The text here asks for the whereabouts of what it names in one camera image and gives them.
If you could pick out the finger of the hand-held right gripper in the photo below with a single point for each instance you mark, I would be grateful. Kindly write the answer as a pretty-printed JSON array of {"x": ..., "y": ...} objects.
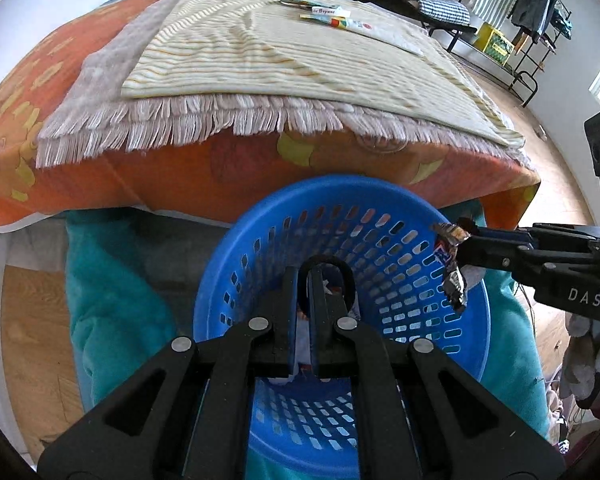
[
  {"x": 500, "y": 233},
  {"x": 490, "y": 257}
]

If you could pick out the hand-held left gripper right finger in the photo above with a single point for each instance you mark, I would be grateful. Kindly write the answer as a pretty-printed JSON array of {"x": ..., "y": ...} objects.
[{"x": 320, "y": 320}]

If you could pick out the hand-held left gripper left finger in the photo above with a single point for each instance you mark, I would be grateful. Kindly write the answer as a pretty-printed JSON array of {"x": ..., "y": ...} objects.
[{"x": 292, "y": 320}]

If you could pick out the white plastic bag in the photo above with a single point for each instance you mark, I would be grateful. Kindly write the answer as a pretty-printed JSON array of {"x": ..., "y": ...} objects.
[{"x": 305, "y": 347}]

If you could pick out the dark snack wrapper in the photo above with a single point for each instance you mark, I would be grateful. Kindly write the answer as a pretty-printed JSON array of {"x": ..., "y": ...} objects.
[{"x": 452, "y": 285}]

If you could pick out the blue plastic basket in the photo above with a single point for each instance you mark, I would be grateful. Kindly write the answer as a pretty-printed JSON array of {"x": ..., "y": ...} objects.
[{"x": 260, "y": 230}]

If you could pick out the beige fuzzy cloth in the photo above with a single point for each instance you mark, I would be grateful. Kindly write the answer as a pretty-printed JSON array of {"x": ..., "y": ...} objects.
[{"x": 587, "y": 355}]

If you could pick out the white power strip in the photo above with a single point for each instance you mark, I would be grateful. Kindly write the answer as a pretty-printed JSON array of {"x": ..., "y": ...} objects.
[{"x": 541, "y": 133}]

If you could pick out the black metal clothes rack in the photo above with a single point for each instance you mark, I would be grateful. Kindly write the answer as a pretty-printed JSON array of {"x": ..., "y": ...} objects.
[{"x": 525, "y": 67}]

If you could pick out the teal cloth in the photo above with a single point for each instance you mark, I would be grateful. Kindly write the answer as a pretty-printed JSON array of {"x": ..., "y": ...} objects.
[{"x": 115, "y": 310}]

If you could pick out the yellow green box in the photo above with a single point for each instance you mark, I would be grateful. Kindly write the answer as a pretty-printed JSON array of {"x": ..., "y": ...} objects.
[{"x": 495, "y": 42}]

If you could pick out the orange floral tablecloth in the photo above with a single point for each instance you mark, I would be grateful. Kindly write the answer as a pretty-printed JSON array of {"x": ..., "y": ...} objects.
[{"x": 155, "y": 180}]

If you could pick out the blue garment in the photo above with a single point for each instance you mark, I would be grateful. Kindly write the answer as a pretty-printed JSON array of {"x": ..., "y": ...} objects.
[{"x": 561, "y": 22}]

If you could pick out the dark jacket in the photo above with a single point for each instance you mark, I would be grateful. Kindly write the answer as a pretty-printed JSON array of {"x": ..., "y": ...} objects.
[{"x": 530, "y": 7}]

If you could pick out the folded striped blanket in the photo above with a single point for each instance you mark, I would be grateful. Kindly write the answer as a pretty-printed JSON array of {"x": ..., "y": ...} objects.
[{"x": 437, "y": 7}]

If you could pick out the yellow striped cloth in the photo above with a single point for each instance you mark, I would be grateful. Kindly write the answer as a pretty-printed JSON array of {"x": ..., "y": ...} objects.
[{"x": 280, "y": 60}]

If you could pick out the beige fringed cloth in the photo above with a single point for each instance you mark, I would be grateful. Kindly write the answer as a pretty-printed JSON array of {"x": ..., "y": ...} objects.
[{"x": 105, "y": 75}]

